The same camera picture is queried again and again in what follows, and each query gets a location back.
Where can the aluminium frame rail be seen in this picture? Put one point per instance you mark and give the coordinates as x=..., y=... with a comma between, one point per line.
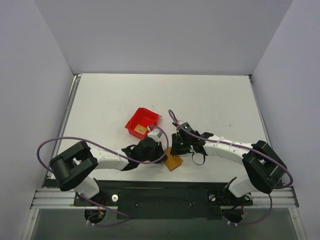
x=53, y=198

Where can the red plastic bin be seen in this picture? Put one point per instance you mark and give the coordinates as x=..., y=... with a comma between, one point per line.
x=143, y=117

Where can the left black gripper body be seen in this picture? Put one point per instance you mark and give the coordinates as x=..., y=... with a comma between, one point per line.
x=159, y=149

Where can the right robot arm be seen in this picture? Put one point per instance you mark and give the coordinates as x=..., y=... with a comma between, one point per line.
x=264, y=169

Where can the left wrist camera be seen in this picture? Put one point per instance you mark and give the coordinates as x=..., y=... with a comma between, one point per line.
x=155, y=134

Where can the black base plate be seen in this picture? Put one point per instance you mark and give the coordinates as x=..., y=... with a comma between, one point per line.
x=162, y=200

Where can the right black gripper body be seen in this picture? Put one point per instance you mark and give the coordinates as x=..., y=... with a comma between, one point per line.
x=175, y=144

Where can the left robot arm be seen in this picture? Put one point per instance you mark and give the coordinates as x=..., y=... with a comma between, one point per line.
x=73, y=166

